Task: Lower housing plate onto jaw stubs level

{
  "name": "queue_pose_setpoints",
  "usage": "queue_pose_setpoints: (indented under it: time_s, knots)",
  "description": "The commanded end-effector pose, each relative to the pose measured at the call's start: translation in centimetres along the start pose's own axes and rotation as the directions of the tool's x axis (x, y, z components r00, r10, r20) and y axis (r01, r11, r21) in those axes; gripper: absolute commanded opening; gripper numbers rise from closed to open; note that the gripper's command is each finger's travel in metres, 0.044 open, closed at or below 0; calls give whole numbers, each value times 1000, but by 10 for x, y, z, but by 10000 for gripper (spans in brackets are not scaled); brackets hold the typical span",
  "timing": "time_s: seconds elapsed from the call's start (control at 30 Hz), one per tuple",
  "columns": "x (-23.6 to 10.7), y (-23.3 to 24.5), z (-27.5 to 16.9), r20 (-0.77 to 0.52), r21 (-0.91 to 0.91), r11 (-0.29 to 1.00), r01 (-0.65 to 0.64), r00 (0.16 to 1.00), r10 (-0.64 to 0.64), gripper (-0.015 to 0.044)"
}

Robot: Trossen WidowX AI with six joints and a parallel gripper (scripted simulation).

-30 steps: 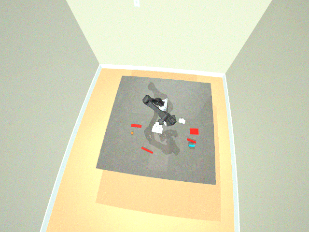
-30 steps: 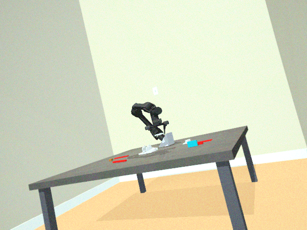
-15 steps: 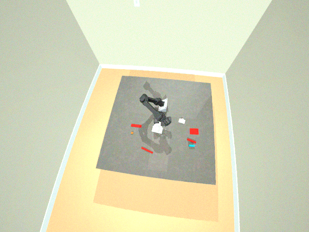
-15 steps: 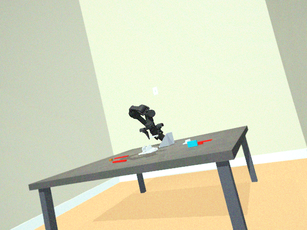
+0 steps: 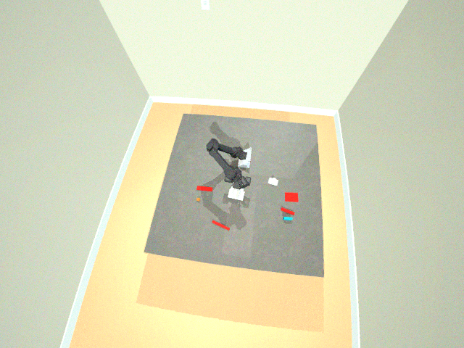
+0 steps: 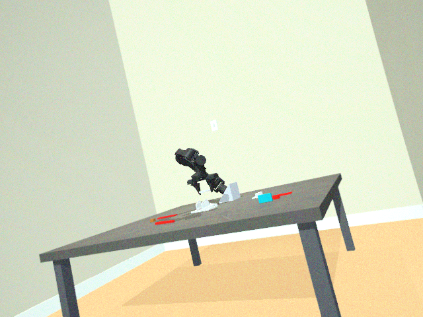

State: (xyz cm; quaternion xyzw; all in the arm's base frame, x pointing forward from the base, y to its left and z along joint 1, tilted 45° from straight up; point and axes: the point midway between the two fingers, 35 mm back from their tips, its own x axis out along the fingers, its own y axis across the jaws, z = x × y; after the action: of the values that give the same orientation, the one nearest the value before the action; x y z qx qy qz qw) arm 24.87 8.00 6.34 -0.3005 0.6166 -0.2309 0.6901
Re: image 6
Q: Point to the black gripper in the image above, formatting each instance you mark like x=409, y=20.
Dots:
x=211, y=181

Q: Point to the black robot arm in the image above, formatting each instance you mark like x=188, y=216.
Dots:
x=190, y=158

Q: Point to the cyan rectangular block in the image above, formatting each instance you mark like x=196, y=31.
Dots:
x=265, y=197

